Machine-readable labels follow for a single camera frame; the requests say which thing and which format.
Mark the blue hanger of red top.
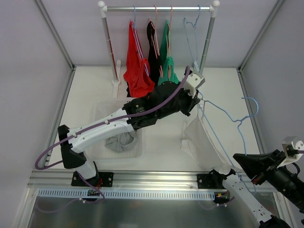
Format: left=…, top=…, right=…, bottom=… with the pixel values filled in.
left=129, top=5, right=151, bottom=76

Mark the aluminium mounting rail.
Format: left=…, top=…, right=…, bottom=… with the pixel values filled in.
left=27, top=169, right=202, bottom=190

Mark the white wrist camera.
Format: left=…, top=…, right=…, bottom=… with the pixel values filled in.
left=281, top=136, right=304, bottom=166
left=183, top=70, right=205, bottom=99

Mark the red tank top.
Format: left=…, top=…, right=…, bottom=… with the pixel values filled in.
left=123, top=31, right=155, bottom=98

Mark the black tank top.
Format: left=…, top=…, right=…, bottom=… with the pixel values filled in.
left=125, top=20, right=162, bottom=97

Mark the grey tank top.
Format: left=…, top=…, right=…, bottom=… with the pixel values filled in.
left=105, top=131, right=138, bottom=152

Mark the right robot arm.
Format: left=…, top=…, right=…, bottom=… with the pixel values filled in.
left=196, top=146, right=304, bottom=228

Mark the green tank top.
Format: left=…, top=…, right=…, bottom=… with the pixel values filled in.
left=156, top=19, right=180, bottom=86

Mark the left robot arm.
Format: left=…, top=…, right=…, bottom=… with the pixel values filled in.
left=57, top=82, right=200, bottom=187

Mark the pink hanger of black top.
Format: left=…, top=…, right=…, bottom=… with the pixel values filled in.
left=148, top=5, right=160, bottom=58

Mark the white slotted cable duct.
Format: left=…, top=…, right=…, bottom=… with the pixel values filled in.
left=37, top=188, right=215, bottom=201

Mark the pink hanger of green top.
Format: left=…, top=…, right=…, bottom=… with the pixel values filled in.
left=160, top=9, right=172, bottom=78

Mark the white tank top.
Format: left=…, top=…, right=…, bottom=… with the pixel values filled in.
left=180, top=106, right=233, bottom=174

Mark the white clothes rack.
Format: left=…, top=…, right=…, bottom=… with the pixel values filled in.
left=98, top=0, right=220, bottom=86

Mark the light blue hanger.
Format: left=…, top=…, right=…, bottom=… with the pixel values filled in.
left=183, top=9, right=201, bottom=71
left=197, top=90, right=260, bottom=195

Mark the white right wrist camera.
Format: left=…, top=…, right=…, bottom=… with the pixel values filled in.
left=281, top=136, right=304, bottom=166

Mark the white plastic basket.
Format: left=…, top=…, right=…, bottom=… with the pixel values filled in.
left=87, top=97, right=143, bottom=162

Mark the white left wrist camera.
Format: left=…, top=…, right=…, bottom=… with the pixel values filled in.
left=183, top=70, right=205, bottom=99

